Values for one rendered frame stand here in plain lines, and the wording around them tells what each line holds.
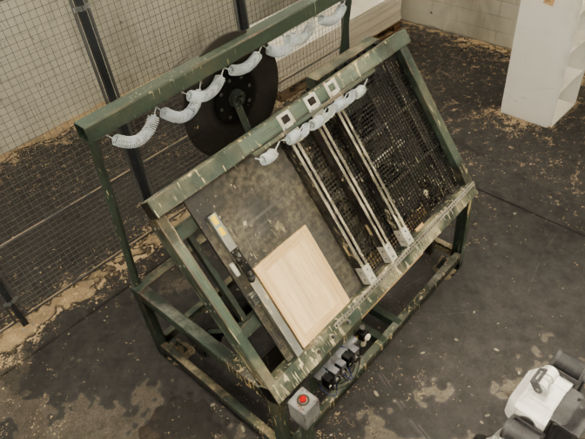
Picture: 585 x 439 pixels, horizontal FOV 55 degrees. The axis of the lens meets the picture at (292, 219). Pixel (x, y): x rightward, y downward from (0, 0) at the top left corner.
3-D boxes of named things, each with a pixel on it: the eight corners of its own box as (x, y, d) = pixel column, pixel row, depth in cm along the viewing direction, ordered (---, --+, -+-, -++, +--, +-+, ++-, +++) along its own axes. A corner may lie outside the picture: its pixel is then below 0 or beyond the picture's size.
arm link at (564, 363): (582, 377, 254) (590, 361, 245) (574, 390, 250) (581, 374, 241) (558, 362, 261) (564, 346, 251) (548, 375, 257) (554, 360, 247)
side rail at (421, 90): (454, 186, 418) (467, 185, 409) (388, 53, 390) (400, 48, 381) (460, 181, 422) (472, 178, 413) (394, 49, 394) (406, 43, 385)
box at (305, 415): (306, 431, 298) (304, 415, 286) (290, 418, 305) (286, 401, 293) (320, 415, 305) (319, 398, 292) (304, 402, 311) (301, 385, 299)
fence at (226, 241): (293, 356, 318) (298, 357, 315) (205, 218, 294) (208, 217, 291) (299, 350, 321) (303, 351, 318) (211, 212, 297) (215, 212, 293)
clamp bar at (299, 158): (361, 286, 351) (388, 287, 331) (265, 121, 321) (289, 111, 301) (371, 276, 356) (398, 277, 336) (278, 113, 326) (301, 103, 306)
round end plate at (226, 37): (204, 182, 351) (174, 66, 297) (198, 178, 354) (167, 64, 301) (288, 124, 392) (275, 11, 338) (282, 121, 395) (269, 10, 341)
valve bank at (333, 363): (329, 408, 326) (327, 387, 310) (311, 395, 334) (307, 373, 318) (379, 351, 352) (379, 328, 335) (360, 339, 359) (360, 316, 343)
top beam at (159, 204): (151, 220, 277) (158, 219, 269) (139, 204, 275) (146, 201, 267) (401, 45, 389) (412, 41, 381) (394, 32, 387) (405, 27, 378)
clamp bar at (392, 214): (400, 247, 372) (426, 246, 352) (312, 89, 342) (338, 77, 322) (407, 239, 377) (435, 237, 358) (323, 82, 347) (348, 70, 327)
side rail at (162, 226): (258, 385, 311) (268, 388, 302) (147, 221, 283) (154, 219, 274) (265, 378, 314) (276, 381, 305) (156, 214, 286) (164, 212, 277)
